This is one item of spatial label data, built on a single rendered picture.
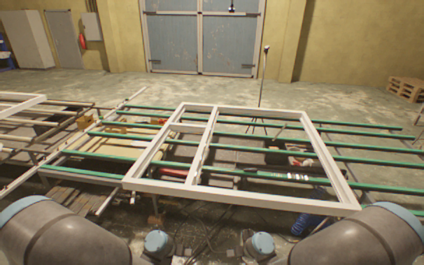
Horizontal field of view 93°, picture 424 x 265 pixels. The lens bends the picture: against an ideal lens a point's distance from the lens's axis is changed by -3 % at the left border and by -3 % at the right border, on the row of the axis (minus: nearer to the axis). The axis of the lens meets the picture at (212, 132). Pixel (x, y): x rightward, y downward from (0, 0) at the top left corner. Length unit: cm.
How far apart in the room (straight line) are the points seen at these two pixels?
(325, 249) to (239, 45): 724
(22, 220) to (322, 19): 780
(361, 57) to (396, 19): 130
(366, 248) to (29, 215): 61
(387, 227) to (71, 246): 56
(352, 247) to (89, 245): 46
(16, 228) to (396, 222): 70
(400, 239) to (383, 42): 823
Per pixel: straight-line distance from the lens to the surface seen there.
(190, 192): 137
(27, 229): 51
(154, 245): 99
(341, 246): 47
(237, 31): 748
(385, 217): 54
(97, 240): 47
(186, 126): 209
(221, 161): 215
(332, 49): 805
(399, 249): 52
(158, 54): 818
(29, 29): 1040
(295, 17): 725
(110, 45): 859
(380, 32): 852
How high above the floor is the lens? 189
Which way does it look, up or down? 29 degrees down
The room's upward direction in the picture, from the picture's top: 1 degrees clockwise
